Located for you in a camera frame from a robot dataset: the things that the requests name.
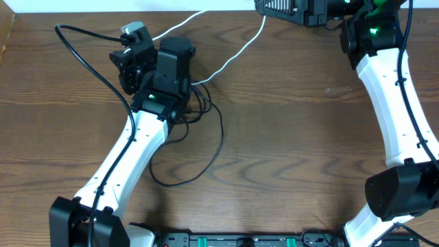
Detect clear tape strip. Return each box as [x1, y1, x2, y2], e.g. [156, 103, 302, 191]
[324, 86, 352, 94]

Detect cardboard panel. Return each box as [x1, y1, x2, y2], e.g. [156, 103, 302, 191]
[0, 0, 16, 60]

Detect left camera black cable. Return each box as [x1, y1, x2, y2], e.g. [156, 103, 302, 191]
[54, 23, 138, 247]

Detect white cable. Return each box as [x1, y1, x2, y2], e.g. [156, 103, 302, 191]
[123, 9, 268, 86]

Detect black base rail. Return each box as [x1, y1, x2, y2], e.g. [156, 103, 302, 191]
[126, 222, 420, 247]

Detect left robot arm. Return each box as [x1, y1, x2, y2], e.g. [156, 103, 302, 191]
[49, 22, 195, 246]

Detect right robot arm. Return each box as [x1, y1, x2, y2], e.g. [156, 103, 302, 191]
[255, 0, 438, 246]

